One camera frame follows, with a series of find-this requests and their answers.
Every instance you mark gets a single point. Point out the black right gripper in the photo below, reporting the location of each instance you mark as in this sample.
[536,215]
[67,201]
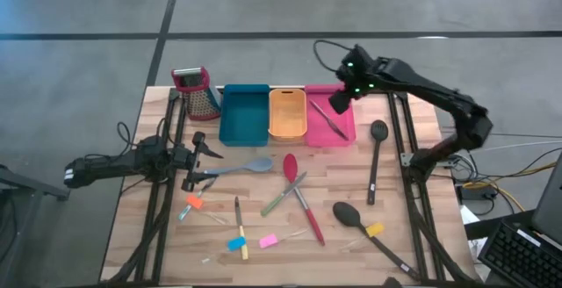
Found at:
[358,75]

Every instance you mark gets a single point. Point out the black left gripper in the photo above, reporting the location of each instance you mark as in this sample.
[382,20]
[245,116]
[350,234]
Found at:
[186,163]

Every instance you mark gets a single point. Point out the grey-blue silicone spoon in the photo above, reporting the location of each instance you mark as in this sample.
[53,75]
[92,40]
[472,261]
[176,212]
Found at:
[259,164]

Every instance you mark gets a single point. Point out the black slotted spoon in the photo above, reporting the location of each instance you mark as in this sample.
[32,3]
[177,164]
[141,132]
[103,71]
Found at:
[378,131]

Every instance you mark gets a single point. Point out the red silicone spoon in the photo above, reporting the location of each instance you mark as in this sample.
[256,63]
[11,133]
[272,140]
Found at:
[290,167]

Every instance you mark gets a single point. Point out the black solid spoon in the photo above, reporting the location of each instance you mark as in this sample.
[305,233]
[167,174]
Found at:
[347,214]

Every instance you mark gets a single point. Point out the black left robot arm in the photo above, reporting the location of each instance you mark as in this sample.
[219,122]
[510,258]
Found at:
[110,165]

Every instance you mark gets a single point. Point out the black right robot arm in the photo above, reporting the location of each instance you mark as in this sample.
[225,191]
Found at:
[439,92]

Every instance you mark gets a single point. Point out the blue plastic bin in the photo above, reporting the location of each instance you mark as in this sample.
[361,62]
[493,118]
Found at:
[243,117]

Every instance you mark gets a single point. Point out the pink plastic bin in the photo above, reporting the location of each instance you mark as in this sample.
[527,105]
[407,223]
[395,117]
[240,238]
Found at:
[322,132]

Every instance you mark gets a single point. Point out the orange plastic bin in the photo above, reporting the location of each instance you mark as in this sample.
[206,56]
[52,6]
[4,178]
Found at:
[287,117]

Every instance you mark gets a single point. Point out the black power box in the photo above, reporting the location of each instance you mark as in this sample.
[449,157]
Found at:
[474,192]

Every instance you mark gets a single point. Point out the black metal stand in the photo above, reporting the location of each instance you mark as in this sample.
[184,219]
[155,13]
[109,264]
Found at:
[26,182]

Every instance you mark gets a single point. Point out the white paper sheet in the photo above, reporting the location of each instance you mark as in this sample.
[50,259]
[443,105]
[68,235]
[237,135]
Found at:
[470,215]

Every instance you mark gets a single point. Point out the dark laptop screen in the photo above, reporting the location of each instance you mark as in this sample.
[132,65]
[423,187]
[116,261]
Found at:
[551,209]

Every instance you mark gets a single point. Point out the black computer keyboard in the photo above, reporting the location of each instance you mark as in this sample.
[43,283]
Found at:
[518,253]

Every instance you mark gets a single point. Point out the black aluminium table frame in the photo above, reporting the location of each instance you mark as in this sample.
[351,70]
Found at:
[395,121]

